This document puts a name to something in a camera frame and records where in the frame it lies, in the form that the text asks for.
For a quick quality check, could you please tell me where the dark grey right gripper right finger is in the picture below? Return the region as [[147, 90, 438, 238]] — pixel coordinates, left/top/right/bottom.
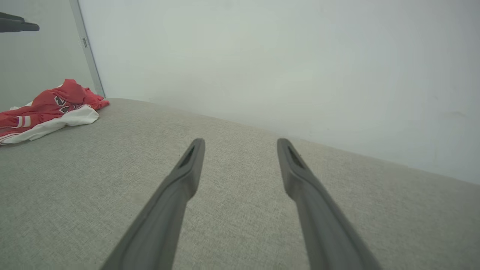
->
[[277, 138, 383, 270]]

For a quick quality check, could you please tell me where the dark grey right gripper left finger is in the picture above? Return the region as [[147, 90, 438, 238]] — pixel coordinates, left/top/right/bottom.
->
[[100, 138, 206, 270]]

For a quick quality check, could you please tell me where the red and white jersey shirt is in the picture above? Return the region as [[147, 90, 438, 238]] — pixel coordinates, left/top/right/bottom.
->
[[0, 79, 110, 146]]

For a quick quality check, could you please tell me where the white vertical wall trim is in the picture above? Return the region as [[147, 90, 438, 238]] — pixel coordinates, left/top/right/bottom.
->
[[69, 0, 106, 98]]

